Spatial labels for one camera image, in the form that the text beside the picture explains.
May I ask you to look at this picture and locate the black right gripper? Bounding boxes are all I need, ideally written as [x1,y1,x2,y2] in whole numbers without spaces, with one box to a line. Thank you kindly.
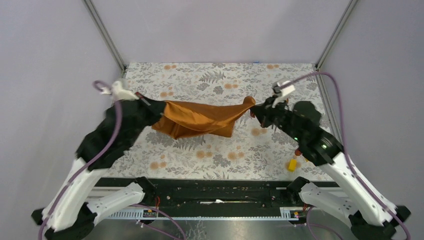
[249,93,304,142]

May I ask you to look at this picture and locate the orange cloth napkin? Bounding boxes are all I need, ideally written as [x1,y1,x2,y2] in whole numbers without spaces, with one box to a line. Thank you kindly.
[151,96,256,140]

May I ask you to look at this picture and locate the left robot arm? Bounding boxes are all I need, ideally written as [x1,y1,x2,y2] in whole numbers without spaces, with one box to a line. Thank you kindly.
[31,98,166,240]

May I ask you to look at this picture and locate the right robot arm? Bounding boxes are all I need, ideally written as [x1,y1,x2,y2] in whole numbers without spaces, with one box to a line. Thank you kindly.
[250,97,411,240]

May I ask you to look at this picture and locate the yellow toy block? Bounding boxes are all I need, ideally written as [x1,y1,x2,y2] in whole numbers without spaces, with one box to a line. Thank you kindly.
[286,159,298,172]

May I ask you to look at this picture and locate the floral tablecloth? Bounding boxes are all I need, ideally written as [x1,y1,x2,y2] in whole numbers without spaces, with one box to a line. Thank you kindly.
[107,62,330,181]

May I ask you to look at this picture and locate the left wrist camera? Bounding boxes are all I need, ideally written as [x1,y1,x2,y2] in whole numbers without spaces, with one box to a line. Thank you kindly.
[96,80,138,101]

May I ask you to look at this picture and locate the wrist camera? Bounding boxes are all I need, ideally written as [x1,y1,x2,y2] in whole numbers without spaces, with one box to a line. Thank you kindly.
[271,79,296,108]
[96,80,138,101]

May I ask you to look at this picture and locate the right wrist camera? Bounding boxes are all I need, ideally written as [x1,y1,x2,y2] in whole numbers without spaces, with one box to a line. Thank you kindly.
[271,79,296,108]

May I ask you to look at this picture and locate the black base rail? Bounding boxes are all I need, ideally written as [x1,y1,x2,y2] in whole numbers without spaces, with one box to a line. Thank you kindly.
[96,177,339,220]

